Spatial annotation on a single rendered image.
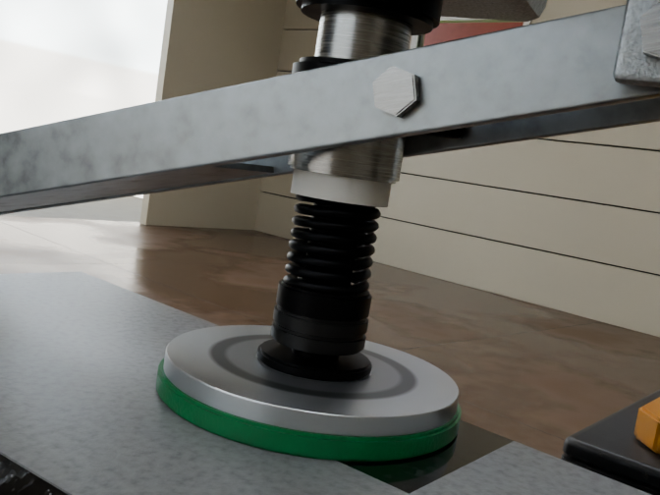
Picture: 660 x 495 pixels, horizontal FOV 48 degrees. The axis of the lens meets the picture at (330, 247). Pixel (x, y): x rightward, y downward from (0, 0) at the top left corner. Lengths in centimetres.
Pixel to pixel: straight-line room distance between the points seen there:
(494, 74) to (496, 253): 687
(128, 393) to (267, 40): 893
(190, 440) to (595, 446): 58
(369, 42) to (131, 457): 29
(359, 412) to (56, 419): 18
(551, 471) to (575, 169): 651
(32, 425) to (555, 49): 36
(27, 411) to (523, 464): 31
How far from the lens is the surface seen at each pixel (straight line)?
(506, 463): 51
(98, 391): 53
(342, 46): 51
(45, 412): 49
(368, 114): 46
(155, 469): 42
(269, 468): 44
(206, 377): 49
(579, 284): 693
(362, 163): 49
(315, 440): 45
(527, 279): 714
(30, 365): 57
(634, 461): 93
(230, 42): 902
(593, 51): 44
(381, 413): 47
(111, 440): 45
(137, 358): 61
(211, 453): 45
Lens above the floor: 102
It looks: 7 degrees down
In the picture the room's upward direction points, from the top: 9 degrees clockwise
